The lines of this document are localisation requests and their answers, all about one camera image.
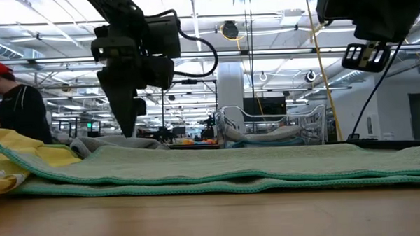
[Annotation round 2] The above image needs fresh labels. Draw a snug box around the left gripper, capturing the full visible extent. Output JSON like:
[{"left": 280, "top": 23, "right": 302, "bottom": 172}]
[{"left": 90, "top": 24, "right": 151, "bottom": 139}]

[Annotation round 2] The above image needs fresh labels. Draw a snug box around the pale green microfiber towel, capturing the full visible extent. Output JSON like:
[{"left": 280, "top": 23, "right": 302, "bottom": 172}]
[{"left": 0, "top": 123, "right": 420, "bottom": 202}]

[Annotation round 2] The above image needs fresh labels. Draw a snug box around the round black ceiling fixture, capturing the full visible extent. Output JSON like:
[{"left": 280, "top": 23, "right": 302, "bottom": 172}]
[{"left": 222, "top": 20, "right": 239, "bottom": 40}]

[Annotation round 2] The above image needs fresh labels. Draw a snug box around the plain grey microfiber towel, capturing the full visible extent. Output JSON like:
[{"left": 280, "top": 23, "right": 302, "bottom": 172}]
[{"left": 69, "top": 133, "right": 170, "bottom": 159}]

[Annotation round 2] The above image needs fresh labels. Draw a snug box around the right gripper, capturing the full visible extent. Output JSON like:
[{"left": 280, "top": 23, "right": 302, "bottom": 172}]
[{"left": 340, "top": 42, "right": 391, "bottom": 74}]

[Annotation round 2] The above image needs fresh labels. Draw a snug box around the yellow cable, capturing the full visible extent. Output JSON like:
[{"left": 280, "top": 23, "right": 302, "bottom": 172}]
[{"left": 303, "top": 0, "right": 344, "bottom": 143}]

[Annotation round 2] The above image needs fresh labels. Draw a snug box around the black hanging cable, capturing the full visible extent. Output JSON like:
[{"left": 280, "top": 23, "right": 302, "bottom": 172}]
[{"left": 345, "top": 39, "right": 407, "bottom": 141}]

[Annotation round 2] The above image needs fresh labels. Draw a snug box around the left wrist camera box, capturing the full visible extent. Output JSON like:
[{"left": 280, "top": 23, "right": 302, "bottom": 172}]
[{"left": 141, "top": 55, "right": 176, "bottom": 90}]

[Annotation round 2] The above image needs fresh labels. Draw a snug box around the clear plastic bin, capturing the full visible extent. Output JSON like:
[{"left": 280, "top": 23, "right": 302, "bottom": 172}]
[{"left": 214, "top": 102, "right": 328, "bottom": 149}]

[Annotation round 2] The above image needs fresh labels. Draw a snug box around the grey waffle-weave towel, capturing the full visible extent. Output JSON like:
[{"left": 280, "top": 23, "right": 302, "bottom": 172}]
[{"left": 225, "top": 123, "right": 302, "bottom": 144}]

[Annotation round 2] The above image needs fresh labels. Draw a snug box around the white building column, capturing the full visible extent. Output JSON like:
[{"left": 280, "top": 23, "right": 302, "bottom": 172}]
[{"left": 216, "top": 62, "right": 246, "bottom": 127}]

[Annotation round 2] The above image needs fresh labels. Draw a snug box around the yellow microfiber towel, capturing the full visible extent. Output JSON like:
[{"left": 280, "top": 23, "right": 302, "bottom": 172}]
[{"left": 0, "top": 122, "right": 84, "bottom": 198}]

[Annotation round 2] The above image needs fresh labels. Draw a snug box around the person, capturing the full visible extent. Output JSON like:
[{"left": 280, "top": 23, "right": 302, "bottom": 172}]
[{"left": 0, "top": 60, "right": 53, "bottom": 146}]

